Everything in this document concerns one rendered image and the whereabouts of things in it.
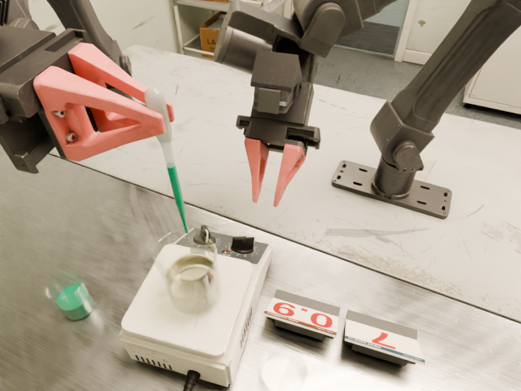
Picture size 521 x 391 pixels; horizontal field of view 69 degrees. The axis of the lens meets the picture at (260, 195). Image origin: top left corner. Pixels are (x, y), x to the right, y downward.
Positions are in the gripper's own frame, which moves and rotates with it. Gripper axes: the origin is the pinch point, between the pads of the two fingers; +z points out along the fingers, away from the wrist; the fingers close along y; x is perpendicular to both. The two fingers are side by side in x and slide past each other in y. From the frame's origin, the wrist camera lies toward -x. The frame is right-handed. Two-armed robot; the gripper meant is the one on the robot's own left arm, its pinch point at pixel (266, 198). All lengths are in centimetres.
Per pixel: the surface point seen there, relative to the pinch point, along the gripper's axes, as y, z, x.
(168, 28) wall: -118, -105, 173
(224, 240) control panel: -5.8, 6.9, 5.9
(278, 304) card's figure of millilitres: 3.8, 13.2, 3.8
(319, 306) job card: 9.0, 12.7, 6.0
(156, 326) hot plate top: -7.3, 16.1, -8.1
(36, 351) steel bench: -23.9, 24.6, -3.9
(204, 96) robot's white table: -26, -23, 37
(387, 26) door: 20, -159, 240
